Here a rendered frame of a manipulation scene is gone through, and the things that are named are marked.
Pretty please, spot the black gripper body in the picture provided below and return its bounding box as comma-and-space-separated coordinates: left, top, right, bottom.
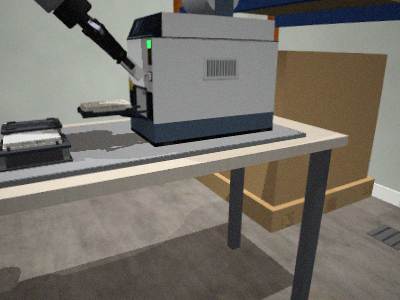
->
53, 0, 98, 38

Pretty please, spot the white cylinder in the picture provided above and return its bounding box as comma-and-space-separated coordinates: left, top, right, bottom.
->
182, 0, 239, 15

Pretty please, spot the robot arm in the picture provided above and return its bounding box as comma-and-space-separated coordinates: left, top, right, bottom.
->
34, 0, 64, 13

